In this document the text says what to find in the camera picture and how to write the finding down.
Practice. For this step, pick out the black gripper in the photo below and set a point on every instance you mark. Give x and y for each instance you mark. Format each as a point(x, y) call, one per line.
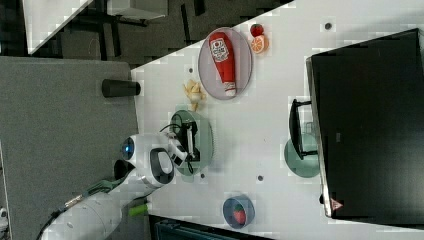
point(186, 135)

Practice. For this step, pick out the mint green strainer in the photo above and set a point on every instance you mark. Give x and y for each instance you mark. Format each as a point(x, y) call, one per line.
point(204, 143)

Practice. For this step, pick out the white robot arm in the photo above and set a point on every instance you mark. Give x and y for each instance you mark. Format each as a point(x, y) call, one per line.
point(150, 161)

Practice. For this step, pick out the yellow peeled banana toy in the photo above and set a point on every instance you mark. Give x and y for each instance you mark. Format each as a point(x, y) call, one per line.
point(194, 93)

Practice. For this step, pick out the blue bowl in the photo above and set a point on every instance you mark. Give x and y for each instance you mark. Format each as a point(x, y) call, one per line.
point(229, 205)

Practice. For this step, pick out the red plush ketchup bottle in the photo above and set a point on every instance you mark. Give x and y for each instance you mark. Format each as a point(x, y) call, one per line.
point(222, 53)

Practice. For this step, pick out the grey round plate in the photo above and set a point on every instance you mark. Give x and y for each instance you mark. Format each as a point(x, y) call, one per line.
point(208, 73)

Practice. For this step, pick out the red strawberry toy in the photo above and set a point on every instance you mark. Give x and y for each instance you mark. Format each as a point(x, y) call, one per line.
point(239, 214)

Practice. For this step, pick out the orange slice toy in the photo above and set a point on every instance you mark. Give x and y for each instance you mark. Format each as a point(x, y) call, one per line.
point(259, 44)

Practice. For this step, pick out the black toaster oven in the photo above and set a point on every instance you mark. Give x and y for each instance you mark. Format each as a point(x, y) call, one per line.
point(368, 121)

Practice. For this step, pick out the black cylinder post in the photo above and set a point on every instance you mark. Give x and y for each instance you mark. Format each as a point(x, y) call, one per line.
point(117, 88)

